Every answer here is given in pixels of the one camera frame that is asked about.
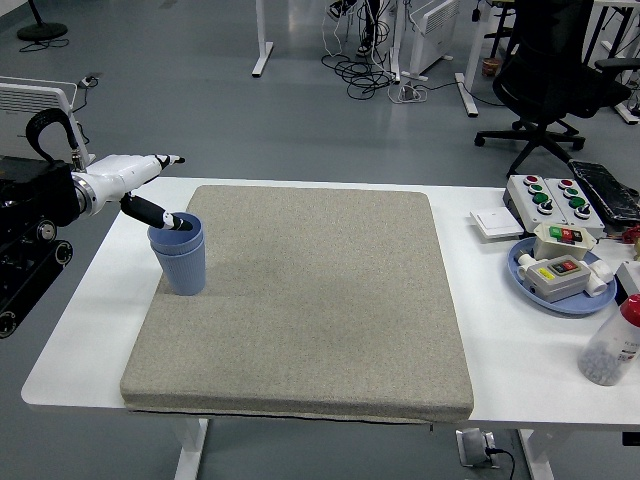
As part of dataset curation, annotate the silver floor socket box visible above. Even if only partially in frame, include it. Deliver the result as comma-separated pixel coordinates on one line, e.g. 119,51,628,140
455,428,501,470

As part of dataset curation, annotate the clear bottle with red cap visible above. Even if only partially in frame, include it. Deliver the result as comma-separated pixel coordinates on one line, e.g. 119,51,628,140
577,293,640,387

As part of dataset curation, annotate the white green-red button switch box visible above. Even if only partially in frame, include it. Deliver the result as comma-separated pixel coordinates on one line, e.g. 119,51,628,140
530,222,597,261

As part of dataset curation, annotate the white panel heater on feet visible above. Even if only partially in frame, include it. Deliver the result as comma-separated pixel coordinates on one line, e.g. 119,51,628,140
401,0,460,83
0,76,97,171

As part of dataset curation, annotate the white hanging cable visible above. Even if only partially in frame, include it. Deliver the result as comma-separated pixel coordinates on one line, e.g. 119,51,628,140
319,0,352,59

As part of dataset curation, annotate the white desk leg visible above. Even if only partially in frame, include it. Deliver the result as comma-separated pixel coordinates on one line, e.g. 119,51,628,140
453,0,494,119
383,0,402,84
251,0,275,78

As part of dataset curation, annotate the blue ribbed plastic cup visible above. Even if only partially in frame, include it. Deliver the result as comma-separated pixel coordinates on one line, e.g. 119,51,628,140
147,212,205,254
149,238,207,298

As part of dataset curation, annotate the white wall switch plate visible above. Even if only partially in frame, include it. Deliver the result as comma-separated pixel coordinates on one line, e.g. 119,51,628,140
468,207,525,245

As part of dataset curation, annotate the black wrapped keyboard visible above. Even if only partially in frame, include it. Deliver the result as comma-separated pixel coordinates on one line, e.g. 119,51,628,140
567,158,640,225

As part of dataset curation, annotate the black power cord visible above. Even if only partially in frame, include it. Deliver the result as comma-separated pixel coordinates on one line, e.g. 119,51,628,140
485,446,516,480

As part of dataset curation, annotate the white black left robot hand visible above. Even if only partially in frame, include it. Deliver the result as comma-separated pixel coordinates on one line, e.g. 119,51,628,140
82,152,195,233

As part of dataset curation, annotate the black office chair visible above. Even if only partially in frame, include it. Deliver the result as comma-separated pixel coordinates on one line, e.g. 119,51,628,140
473,0,634,177

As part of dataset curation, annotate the black floor cable tangle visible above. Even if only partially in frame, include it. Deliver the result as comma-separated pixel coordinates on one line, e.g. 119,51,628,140
319,49,401,100

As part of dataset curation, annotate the person's leg in black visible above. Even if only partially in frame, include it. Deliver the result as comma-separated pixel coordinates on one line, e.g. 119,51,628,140
355,0,384,58

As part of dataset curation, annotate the floor plug with cable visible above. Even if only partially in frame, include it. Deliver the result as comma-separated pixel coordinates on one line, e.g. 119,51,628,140
73,72,105,114

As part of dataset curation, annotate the black fan base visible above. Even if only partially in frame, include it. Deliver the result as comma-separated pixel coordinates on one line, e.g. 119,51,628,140
16,0,70,43

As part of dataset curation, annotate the grey red-black button switch box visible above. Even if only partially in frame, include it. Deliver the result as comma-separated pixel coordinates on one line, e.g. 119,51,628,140
517,252,592,304

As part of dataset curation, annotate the grey-brown fabric mat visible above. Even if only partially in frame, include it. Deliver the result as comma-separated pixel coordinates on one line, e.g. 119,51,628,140
119,184,475,426

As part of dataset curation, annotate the red wire bundle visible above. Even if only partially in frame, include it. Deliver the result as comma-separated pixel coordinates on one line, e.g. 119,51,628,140
602,226,640,247

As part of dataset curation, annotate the white pipe fitting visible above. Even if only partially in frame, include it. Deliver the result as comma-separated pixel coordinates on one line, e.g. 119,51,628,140
584,259,614,297

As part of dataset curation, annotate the grey push-button control box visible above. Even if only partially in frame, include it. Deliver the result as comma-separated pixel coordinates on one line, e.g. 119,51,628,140
503,173,572,232
543,177,606,237

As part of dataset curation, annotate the white table leg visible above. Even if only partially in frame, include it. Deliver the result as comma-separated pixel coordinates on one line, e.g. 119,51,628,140
517,428,559,480
173,417,210,480

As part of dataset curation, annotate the blue round plate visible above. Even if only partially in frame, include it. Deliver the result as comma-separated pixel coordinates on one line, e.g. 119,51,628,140
506,236,618,315

